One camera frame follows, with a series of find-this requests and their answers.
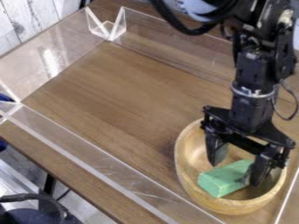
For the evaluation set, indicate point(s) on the black table leg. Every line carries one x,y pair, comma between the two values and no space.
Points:
49,184

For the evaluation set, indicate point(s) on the clear acrylic enclosure wall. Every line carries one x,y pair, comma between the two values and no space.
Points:
96,108

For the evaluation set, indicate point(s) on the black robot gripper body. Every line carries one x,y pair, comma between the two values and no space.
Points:
247,122

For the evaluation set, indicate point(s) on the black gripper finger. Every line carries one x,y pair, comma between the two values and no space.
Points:
216,146
265,162

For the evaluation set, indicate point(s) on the light wooden bowl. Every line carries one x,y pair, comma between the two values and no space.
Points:
191,164

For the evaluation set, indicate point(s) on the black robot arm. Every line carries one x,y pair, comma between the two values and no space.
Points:
259,26

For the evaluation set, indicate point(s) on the black metal clamp bracket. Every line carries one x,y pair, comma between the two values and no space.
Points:
52,212

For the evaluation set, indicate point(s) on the clear acrylic corner bracket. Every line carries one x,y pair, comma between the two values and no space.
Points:
107,30

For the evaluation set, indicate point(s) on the green rectangular block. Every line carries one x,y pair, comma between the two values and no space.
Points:
225,179

